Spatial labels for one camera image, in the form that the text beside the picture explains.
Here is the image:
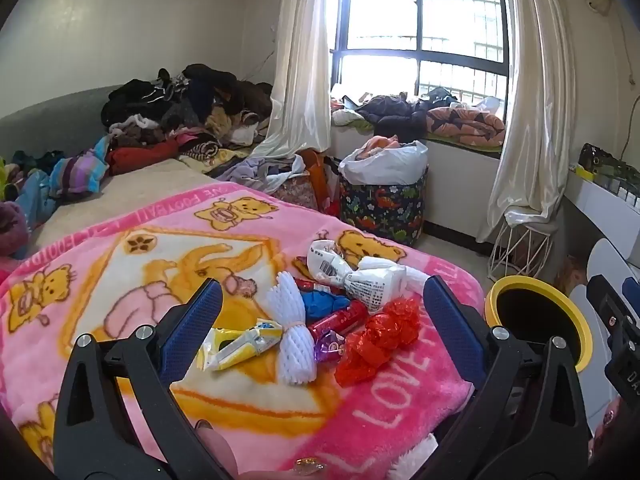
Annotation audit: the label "white labelled plastic bag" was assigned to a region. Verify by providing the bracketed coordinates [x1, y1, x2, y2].
[345, 255, 432, 313]

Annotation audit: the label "white desk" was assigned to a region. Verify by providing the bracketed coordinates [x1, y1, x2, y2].
[562, 170, 640, 261]

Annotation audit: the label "white chair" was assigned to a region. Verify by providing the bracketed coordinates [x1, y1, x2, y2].
[570, 237, 640, 436]

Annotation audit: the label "red cellophane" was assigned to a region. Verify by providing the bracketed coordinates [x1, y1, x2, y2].
[334, 297, 421, 386]

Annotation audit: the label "person's left hand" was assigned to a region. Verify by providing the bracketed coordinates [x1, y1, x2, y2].
[194, 419, 331, 480]

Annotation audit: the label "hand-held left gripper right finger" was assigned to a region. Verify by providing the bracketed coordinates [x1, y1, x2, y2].
[422, 275, 593, 480]

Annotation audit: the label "camouflage bag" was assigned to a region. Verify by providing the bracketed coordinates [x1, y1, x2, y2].
[577, 142, 640, 186]

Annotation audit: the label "yellow-rimmed bin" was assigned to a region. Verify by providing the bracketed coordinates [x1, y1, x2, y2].
[484, 275, 593, 373]

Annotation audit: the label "floral fabric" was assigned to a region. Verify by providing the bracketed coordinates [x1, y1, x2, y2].
[272, 172, 321, 211]

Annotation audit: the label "pink bear printed blanket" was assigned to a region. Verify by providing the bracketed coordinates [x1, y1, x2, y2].
[0, 182, 486, 480]

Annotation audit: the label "purple foil wrapper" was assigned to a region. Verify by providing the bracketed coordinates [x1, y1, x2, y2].
[314, 332, 347, 363]

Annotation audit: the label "cream satin curtain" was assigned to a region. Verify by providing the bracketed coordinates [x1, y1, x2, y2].
[477, 0, 586, 246]
[250, 0, 351, 161]

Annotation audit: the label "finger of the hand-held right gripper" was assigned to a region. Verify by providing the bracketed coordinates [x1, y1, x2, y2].
[621, 270, 640, 318]
[586, 273, 627, 334]

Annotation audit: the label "lilac and white clothes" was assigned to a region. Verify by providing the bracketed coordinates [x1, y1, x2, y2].
[215, 152, 306, 196]

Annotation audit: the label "purple striped cloth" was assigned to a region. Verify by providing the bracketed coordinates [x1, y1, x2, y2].
[50, 135, 111, 198]

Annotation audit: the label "red cloth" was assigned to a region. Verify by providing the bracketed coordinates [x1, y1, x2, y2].
[107, 137, 183, 176]

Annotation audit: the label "long red wrapper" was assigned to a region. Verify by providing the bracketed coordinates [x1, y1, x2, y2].
[292, 276, 346, 297]

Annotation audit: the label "yellow snack wrapper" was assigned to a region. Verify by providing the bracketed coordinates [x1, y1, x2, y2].
[196, 320, 283, 372]

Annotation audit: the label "white barcode plastic wrapper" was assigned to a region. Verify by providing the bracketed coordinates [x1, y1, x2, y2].
[306, 239, 351, 291]

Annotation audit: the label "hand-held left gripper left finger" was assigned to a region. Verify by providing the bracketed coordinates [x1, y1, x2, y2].
[52, 278, 236, 480]

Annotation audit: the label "blue clothes heap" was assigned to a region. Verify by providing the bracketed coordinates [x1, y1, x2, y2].
[0, 150, 66, 231]

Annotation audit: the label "white cloth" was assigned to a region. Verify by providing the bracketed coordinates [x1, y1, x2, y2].
[331, 107, 373, 127]

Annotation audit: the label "pile of dark clothes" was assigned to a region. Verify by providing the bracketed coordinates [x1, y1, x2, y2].
[100, 62, 276, 161]

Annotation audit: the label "red cylindrical tube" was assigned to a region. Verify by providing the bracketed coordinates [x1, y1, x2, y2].
[306, 302, 373, 343]

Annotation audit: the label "dinosaur print fabric basket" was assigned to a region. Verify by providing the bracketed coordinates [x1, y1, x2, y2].
[340, 165, 431, 248]

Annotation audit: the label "white foam fruit net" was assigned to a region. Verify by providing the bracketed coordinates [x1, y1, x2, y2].
[265, 270, 318, 386]

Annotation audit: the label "white wire stool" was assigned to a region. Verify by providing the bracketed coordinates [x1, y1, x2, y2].
[487, 215, 556, 281]

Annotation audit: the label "orange patterned quilt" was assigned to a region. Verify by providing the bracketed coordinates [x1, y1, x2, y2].
[425, 105, 507, 148]

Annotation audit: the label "white fluffy coat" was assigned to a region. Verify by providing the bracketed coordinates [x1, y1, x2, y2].
[387, 432, 441, 480]

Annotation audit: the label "black-framed window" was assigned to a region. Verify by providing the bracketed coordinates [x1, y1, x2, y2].
[330, 0, 513, 106]

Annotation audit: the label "blue rubber glove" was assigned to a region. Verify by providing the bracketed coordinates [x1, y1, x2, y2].
[299, 290, 351, 326]

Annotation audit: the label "maroon knit garment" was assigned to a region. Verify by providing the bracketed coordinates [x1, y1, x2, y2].
[0, 200, 31, 261]

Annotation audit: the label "orange shopping bag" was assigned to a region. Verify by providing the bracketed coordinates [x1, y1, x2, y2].
[295, 147, 343, 218]

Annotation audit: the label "green mat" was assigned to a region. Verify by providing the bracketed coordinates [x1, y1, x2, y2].
[427, 132, 503, 153]

